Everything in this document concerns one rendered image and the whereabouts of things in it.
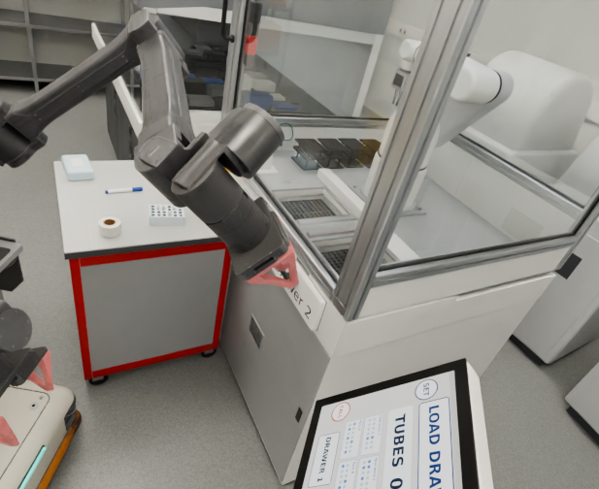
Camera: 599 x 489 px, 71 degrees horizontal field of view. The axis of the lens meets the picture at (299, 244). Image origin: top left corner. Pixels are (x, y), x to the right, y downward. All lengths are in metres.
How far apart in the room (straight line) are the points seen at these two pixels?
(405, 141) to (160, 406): 1.53
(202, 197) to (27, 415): 1.36
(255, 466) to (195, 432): 0.28
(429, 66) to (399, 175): 0.20
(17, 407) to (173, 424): 0.57
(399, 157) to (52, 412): 1.37
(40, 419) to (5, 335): 1.04
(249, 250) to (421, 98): 0.48
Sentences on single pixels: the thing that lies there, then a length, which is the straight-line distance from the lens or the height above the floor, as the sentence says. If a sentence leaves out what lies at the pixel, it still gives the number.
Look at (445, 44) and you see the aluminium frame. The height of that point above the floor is 1.60.
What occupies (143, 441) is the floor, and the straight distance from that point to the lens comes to 1.92.
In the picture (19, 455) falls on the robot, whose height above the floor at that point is 0.28.
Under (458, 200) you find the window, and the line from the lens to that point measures 1.06.
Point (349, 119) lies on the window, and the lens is 1.03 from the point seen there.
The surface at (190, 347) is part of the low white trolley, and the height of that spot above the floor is 0.14.
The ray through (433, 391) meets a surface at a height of 1.16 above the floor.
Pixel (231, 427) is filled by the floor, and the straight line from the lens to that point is 1.95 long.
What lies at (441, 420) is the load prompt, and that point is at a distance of 0.70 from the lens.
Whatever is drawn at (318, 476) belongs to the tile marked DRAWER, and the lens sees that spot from 0.77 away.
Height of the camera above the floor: 1.68
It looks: 35 degrees down
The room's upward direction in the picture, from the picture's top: 15 degrees clockwise
